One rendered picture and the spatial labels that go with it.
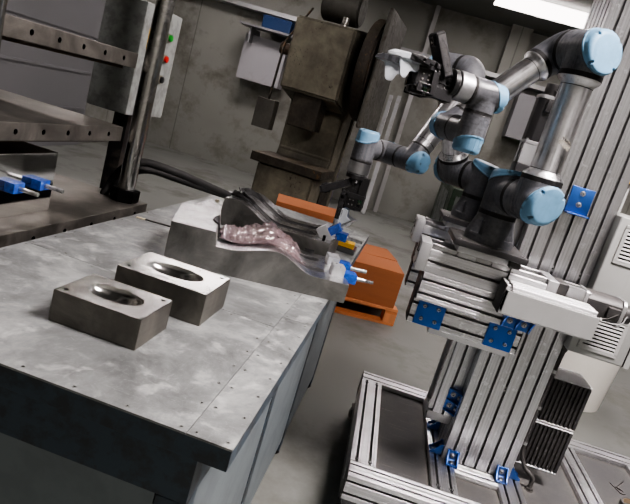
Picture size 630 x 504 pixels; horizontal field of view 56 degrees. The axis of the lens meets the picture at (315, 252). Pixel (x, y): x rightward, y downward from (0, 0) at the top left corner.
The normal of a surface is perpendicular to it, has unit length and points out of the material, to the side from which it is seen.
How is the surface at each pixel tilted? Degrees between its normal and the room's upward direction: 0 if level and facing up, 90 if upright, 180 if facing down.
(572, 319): 90
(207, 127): 90
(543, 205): 98
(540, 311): 90
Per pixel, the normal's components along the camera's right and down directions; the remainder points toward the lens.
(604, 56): 0.33, 0.18
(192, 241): 0.11, 0.26
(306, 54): -0.29, 0.18
